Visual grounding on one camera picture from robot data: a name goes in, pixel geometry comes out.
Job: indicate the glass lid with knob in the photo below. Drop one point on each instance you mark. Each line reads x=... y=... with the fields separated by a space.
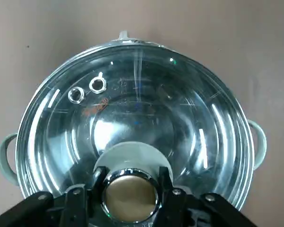
x=156 y=106

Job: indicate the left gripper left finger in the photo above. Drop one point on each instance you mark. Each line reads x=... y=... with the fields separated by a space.
x=38 y=210

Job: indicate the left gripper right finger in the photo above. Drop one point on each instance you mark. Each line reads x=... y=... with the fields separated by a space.
x=203 y=210

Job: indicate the pale green steel pot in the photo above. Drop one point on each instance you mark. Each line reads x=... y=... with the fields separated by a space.
x=262 y=142

